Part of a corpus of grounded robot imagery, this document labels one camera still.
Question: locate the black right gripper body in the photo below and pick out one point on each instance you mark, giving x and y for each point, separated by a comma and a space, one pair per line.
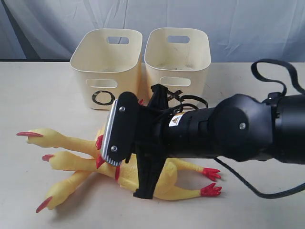
149, 148

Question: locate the large yellow rubber chicken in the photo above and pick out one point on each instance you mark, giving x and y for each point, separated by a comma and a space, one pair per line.
126, 174

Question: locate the broken chicken head with squeaker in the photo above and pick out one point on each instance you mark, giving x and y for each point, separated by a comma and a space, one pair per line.
47, 138

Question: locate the small yellow rubber chicken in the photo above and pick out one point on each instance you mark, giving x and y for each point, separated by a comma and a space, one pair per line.
60, 191

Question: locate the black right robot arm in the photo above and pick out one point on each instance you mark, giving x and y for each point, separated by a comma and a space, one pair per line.
238, 128

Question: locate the cream bin with X mark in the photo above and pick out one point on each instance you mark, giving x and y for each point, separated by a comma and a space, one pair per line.
178, 58

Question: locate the cream bin with O mark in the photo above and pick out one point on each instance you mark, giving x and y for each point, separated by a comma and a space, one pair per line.
106, 63

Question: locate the white backdrop cloth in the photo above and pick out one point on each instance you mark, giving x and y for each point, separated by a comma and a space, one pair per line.
238, 30

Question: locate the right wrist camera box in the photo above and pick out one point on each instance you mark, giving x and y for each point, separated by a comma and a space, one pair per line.
120, 128

